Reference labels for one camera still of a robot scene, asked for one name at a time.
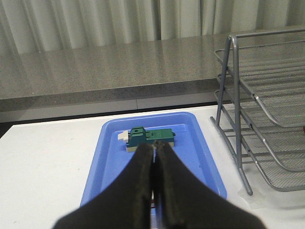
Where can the silver rack frame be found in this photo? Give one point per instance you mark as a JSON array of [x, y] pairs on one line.
[[228, 95]]

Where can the green and beige electrical module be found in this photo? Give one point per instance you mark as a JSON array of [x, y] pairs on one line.
[[139, 135]]

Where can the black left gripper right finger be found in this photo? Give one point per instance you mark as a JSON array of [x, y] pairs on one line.
[[184, 202]]

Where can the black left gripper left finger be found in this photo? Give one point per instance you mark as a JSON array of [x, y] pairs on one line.
[[124, 204]]

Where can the grey stone counter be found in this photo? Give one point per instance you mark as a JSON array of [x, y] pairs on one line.
[[125, 76]]

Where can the blue plastic tray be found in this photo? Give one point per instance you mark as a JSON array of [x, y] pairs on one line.
[[111, 156]]

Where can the silver mesh tray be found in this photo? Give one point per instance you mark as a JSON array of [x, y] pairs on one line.
[[271, 109], [281, 176], [274, 76]]

